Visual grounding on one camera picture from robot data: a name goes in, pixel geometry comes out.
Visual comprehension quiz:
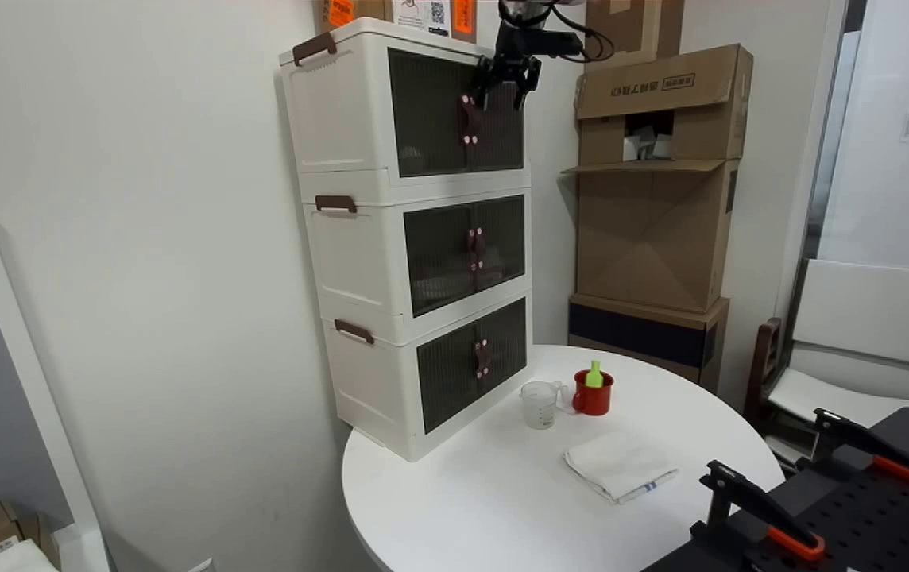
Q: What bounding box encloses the frosted glass panel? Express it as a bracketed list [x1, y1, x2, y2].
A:
[814, 0, 909, 276]

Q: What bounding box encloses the black clamp with orange handle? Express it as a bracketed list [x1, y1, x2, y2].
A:
[695, 458, 830, 566]
[806, 407, 909, 490]

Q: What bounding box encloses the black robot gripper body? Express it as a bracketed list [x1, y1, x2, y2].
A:
[495, 25, 584, 65]

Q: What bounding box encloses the tall cardboard box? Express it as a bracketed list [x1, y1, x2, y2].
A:
[583, 0, 688, 65]

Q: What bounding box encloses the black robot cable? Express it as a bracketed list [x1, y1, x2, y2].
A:
[542, 0, 619, 65]

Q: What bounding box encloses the small black white device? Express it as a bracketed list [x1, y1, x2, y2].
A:
[619, 109, 679, 165]

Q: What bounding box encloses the cardboard box with white label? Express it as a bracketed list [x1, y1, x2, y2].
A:
[353, 0, 481, 45]

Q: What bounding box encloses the white side table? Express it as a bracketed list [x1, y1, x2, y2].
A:
[767, 361, 909, 433]

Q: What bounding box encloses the green item in mug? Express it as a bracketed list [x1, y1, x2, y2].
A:
[583, 356, 610, 395]

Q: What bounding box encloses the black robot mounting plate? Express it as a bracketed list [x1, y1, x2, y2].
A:
[641, 402, 909, 572]

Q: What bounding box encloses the white folded cloth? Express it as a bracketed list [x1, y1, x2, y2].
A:
[558, 430, 679, 505]

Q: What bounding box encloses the cardboard box with black band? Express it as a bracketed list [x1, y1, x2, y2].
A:
[566, 292, 735, 395]

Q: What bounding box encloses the white board panel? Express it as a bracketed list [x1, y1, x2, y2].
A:
[792, 258, 909, 374]

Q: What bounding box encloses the dark translucent cabinet door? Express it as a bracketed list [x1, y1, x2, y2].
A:
[477, 295, 530, 401]
[399, 200, 477, 320]
[389, 45, 471, 182]
[463, 62, 530, 173]
[471, 189, 530, 292]
[414, 324, 484, 436]

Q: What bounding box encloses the brown wooden chair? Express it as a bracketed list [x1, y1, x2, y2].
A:
[743, 315, 797, 423]

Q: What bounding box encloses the white three-compartment storage cabinet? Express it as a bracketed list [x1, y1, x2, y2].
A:
[277, 12, 535, 465]

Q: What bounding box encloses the clear plastic cup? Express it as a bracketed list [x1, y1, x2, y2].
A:
[518, 377, 566, 433]

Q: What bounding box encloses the orange object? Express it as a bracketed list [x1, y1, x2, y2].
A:
[320, 0, 361, 31]

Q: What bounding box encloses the cardboard box with open flap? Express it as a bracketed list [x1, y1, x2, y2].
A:
[561, 41, 755, 179]

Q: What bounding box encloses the white paper stack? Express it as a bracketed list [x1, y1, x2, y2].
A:
[0, 535, 60, 572]

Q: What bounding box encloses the large plain cardboard box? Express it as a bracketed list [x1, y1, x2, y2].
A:
[569, 157, 741, 318]

